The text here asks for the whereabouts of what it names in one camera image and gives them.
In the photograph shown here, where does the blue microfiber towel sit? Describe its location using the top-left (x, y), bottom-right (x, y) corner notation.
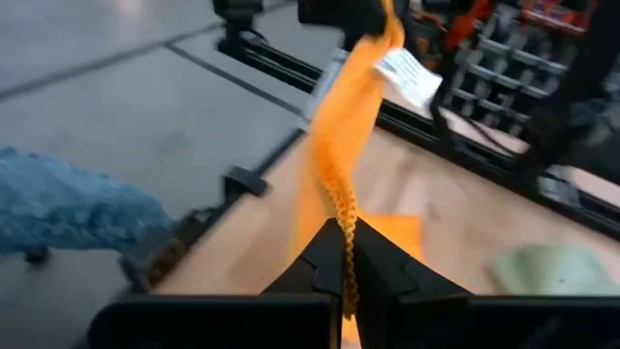
top-left (0, 144), bottom-right (175, 258)

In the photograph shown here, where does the grey storage bin rack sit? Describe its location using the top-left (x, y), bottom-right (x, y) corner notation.
top-left (448, 9), bottom-right (573, 140)

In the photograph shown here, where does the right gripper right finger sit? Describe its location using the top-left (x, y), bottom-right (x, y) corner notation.
top-left (349, 217), bottom-right (474, 311)

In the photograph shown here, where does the pale green towel, green hem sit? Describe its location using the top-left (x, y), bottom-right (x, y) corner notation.
top-left (488, 243), bottom-right (620, 297)

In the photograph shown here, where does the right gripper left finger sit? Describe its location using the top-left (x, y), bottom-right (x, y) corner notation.
top-left (261, 217), bottom-right (346, 298)

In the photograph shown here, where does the black aluminium table frame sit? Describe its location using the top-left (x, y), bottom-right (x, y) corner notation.
top-left (118, 0), bottom-right (620, 292)

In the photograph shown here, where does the orange microfiber towel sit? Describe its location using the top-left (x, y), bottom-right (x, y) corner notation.
top-left (285, 0), bottom-right (445, 349)

